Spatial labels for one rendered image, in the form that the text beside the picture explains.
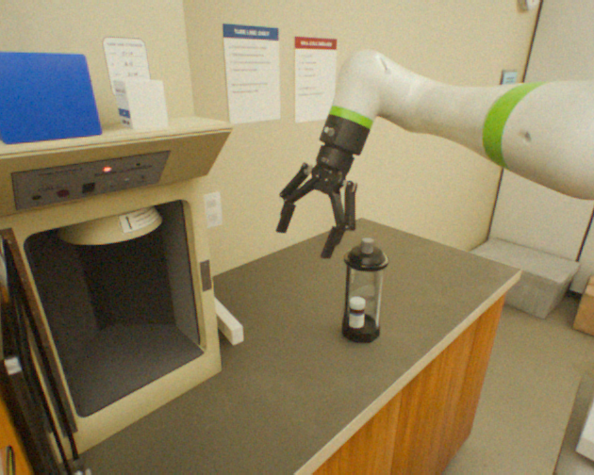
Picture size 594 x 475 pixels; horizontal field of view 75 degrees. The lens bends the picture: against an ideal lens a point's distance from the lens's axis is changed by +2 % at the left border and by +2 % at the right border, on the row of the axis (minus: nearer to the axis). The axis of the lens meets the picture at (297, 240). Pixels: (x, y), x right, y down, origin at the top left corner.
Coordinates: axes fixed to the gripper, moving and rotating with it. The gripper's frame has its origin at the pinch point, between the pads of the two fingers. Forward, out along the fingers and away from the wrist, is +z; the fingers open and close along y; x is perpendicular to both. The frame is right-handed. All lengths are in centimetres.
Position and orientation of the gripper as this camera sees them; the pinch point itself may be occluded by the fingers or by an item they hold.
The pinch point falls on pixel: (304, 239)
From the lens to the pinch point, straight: 83.7
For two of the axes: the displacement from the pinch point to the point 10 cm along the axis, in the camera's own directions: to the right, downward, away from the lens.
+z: -3.5, 9.1, 2.1
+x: 6.1, 0.5, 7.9
